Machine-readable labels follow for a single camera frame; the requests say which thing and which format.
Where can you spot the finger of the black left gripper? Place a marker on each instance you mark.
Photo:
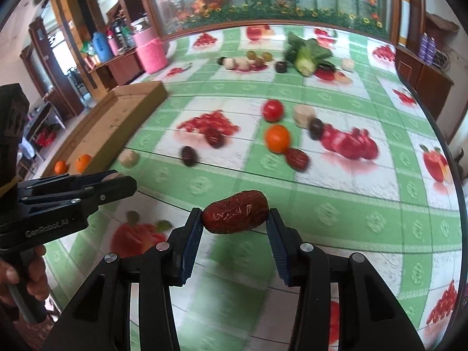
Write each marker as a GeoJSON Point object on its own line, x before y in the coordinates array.
{"type": "Point", "coordinates": [65, 181]}
{"type": "Point", "coordinates": [109, 190]}

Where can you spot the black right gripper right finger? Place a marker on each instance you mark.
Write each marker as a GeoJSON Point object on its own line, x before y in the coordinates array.
{"type": "Point", "coordinates": [343, 292]}

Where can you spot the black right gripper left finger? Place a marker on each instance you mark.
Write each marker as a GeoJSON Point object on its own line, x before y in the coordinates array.
{"type": "Point", "coordinates": [98, 316]}

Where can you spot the large orange tangerine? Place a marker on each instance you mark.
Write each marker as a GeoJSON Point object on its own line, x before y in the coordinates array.
{"type": "Point", "coordinates": [82, 162]}

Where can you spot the beige root chunk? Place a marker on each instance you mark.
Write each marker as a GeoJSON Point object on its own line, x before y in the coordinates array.
{"type": "Point", "coordinates": [348, 64]}
{"type": "Point", "coordinates": [128, 158]}

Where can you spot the dark purple round fruit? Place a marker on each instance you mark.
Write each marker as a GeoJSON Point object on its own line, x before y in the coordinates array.
{"type": "Point", "coordinates": [188, 156]}

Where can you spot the dark red jujube date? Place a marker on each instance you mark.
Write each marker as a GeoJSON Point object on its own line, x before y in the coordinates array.
{"type": "Point", "coordinates": [214, 138]}

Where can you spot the long red jujube date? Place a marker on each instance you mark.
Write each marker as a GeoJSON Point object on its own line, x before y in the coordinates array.
{"type": "Point", "coordinates": [242, 211]}

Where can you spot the red tomato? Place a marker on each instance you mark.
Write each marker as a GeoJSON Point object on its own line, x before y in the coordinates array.
{"type": "Point", "coordinates": [272, 111]}

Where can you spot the dark plum fruit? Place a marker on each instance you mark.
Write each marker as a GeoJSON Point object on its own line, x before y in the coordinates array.
{"type": "Point", "coordinates": [316, 128]}

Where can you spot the white root chunk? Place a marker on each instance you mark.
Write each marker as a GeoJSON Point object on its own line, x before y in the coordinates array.
{"type": "Point", "coordinates": [302, 114]}

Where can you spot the small orange tangerine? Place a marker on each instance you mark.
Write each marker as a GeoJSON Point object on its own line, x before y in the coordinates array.
{"type": "Point", "coordinates": [61, 167]}

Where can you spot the wrinkled red jujube date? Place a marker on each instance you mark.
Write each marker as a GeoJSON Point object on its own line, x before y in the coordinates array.
{"type": "Point", "coordinates": [297, 159]}

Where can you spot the person's left hand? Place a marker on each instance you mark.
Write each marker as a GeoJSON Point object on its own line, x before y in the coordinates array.
{"type": "Point", "coordinates": [36, 281]}

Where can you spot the shallow cardboard tray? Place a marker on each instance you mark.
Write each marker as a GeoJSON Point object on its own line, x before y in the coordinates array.
{"type": "Point", "coordinates": [106, 129]}

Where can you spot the wooden sideboard cabinet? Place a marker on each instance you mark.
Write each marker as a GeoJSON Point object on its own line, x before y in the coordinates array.
{"type": "Point", "coordinates": [120, 70]}

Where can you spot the blue water jug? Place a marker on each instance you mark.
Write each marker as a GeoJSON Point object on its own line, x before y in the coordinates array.
{"type": "Point", "coordinates": [101, 46]}

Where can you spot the pink knitted-sleeve jar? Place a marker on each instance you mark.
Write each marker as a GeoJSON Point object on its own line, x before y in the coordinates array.
{"type": "Point", "coordinates": [150, 50]}

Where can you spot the green fruit-print tablecloth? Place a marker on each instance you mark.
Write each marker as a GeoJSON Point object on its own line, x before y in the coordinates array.
{"type": "Point", "coordinates": [378, 181]}

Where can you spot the green leafy bok choy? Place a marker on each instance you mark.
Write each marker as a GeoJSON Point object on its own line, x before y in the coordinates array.
{"type": "Point", "coordinates": [307, 56]}

